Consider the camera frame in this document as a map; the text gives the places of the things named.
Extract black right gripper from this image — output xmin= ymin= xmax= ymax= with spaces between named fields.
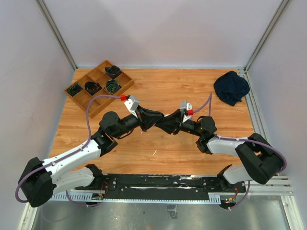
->
xmin=155 ymin=109 xmax=203 ymax=137

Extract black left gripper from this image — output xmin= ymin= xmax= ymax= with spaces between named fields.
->
xmin=113 ymin=105 xmax=163 ymax=138

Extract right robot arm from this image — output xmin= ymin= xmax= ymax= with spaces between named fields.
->
xmin=155 ymin=109 xmax=286 ymax=192

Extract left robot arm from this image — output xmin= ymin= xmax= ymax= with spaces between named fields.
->
xmin=15 ymin=106 xmax=164 ymax=207

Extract black yellow rolled tie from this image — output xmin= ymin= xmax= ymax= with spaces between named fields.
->
xmin=105 ymin=79 xmax=121 ymax=94

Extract wooden compartment tray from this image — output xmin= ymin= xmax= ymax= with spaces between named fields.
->
xmin=65 ymin=60 xmax=134 ymax=118

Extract black dotted rolled tie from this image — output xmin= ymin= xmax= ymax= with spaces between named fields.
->
xmin=105 ymin=65 xmax=122 ymax=79

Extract black orange rolled tie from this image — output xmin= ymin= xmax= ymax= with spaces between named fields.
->
xmin=84 ymin=81 xmax=102 ymax=95

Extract dark blue crumpled cloth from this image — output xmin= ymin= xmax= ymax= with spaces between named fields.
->
xmin=213 ymin=71 xmax=250 ymax=106

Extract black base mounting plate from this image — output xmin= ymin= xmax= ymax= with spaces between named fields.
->
xmin=74 ymin=173 xmax=248 ymax=201

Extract dark green rolled tie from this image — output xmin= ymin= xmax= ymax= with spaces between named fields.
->
xmin=66 ymin=83 xmax=82 ymax=97

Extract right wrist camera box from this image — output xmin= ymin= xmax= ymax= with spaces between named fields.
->
xmin=179 ymin=100 xmax=192 ymax=119

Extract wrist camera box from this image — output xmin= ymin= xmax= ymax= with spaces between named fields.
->
xmin=179 ymin=100 xmax=192 ymax=119
xmin=124 ymin=95 xmax=140 ymax=117

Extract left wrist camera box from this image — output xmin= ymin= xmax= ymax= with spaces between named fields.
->
xmin=124 ymin=95 xmax=140 ymax=117

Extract aluminium frame rail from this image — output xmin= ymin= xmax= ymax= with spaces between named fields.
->
xmin=19 ymin=172 xmax=305 ymax=230

